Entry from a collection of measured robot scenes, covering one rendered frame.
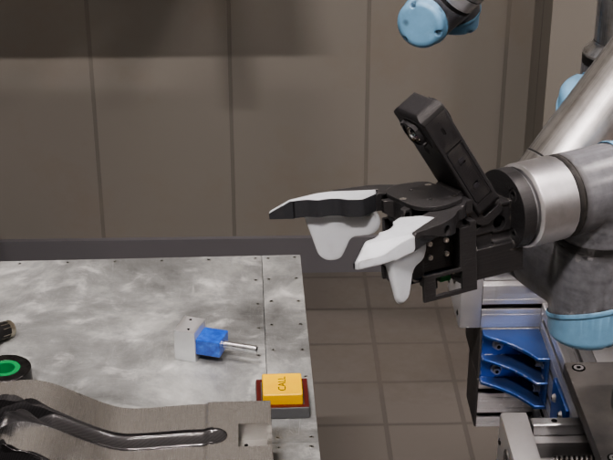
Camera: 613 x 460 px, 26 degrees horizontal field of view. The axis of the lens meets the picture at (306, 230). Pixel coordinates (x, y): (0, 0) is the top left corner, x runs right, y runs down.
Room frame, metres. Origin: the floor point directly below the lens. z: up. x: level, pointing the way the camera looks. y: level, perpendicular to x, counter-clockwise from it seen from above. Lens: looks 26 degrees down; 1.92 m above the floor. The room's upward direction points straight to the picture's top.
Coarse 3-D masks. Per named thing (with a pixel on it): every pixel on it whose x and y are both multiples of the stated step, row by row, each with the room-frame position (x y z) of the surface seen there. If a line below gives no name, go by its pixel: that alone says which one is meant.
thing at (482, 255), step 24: (504, 168) 1.05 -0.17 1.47; (408, 192) 1.01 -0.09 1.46; (432, 192) 1.01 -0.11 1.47; (456, 192) 1.00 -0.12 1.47; (504, 192) 1.03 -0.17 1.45; (528, 192) 1.02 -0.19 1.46; (480, 216) 1.01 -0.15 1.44; (504, 216) 1.02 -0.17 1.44; (528, 216) 1.01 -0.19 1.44; (432, 240) 0.98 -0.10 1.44; (456, 240) 0.98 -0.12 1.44; (480, 240) 1.01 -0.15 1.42; (504, 240) 1.02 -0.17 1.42; (528, 240) 1.01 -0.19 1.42; (384, 264) 1.01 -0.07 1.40; (432, 264) 0.97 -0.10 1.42; (456, 264) 0.98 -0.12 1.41; (480, 264) 1.00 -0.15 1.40; (504, 264) 1.01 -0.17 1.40; (432, 288) 0.96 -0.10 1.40
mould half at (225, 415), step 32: (0, 384) 1.55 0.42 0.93; (32, 384) 1.54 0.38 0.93; (96, 416) 1.52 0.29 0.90; (128, 416) 1.54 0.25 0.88; (160, 416) 1.54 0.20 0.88; (192, 416) 1.54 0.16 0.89; (224, 416) 1.53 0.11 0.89; (256, 416) 1.53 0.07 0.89; (32, 448) 1.40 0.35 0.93; (64, 448) 1.42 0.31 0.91; (96, 448) 1.45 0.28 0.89; (192, 448) 1.46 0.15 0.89; (224, 448) 1.46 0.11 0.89; (256, 448) 1.46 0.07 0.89
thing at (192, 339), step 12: (180, 324) 1.85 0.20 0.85; (192, 324) 1.85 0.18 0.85; (204, 324) 1.86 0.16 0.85; (180, 336) 1.83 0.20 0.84; (192, 336) 1.82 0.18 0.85; (204, 336) 1.83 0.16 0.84; (216, 336) 1.83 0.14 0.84; (180, 348) 1.83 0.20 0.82; (192, 348) 1.82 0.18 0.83; (204, 348) 1.82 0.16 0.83; (216, 348) 1.81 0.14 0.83; (228, 348) 1.82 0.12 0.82; (240, 348) 1.82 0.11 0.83; (252, 348) 1.81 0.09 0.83; (192, 360) 1.82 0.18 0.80
